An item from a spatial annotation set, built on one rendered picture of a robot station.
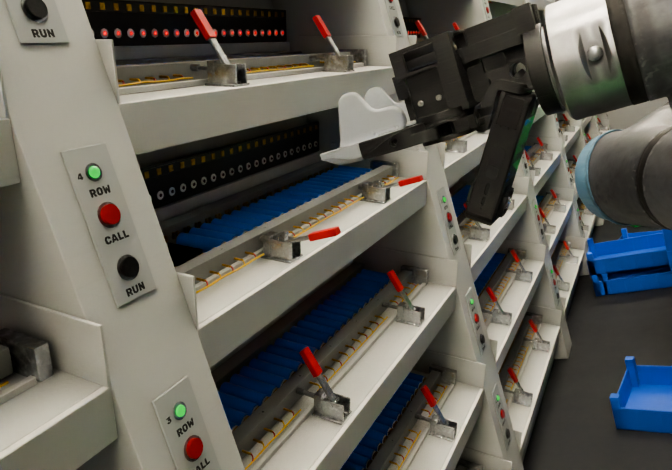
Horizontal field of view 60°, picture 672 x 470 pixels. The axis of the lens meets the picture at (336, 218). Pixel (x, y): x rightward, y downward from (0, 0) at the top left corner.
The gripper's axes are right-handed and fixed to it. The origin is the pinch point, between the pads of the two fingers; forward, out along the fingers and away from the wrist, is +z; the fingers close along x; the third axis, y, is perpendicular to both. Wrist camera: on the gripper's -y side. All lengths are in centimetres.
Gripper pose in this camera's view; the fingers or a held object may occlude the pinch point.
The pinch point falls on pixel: (344, 157)
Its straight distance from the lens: 55.9
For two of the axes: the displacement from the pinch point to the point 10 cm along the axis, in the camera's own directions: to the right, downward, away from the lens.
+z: -8.4, 2.0, 5.1
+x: -4.6, 2.7, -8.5
